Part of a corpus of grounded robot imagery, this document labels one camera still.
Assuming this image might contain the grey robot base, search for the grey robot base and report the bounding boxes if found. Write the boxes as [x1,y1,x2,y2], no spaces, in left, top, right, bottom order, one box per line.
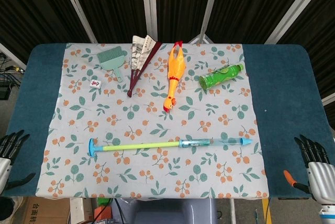
[115,198,218,224]

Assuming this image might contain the white partition frame post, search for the white partition frame post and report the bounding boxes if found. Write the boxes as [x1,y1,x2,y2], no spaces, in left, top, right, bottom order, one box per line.
[140,0,159,43]
[56,0,99,44]
[0,42,27,71]
[321,94,335,106]
[264,0,327,44]
[188,0,224,44]

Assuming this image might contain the small green object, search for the small green object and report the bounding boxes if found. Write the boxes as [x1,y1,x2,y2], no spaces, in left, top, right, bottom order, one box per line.
[96,197,112,207]

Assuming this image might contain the brown cardboard box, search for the brown cardboard box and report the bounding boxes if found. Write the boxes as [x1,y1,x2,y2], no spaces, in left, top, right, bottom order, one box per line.
[19,196,71,224]

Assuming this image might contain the green plastic drink bottle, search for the green plastic drink bottle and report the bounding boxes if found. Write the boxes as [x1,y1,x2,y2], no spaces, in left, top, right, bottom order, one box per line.
[199,63,245,89]

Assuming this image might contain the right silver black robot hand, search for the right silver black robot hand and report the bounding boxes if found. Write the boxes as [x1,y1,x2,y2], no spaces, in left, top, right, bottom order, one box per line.
[284,134,335,210]

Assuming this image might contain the yellow rubber chicken toy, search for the yellow rubber chicken toy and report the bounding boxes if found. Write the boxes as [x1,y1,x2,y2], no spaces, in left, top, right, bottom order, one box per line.
[163,41,187,114]

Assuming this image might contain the tangled floor cables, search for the tangled floor cables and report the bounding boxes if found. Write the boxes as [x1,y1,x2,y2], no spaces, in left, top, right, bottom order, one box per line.
[0,52,26,85]

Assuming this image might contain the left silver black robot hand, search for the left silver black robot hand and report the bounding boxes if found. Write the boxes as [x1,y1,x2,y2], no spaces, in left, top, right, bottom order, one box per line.
[0,129,37,196]

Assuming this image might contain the blue green water syringe toy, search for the blue green water syringe toy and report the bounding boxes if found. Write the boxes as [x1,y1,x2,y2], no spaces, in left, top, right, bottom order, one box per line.
[88,137,253,157]

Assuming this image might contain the blue felt table cover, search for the blue felt table cover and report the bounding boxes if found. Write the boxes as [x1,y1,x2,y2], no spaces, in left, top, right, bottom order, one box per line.
[0,43,335,199]

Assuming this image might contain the floral print tablecloth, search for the floral print tablecloth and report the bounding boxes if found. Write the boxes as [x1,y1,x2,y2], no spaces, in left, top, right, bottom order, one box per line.
[35,42,270,200]

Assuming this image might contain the folding paper fan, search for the folding paper fan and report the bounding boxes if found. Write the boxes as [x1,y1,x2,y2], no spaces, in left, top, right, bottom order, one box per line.
[127,35,163,97]

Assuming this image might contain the small orange box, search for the small orange box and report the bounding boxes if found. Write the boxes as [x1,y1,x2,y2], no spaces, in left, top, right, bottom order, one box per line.
[94,205,113,221]

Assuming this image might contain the small green hand brush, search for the small green hand brush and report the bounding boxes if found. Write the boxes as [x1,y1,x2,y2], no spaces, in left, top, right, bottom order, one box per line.
[96,46,127,83]

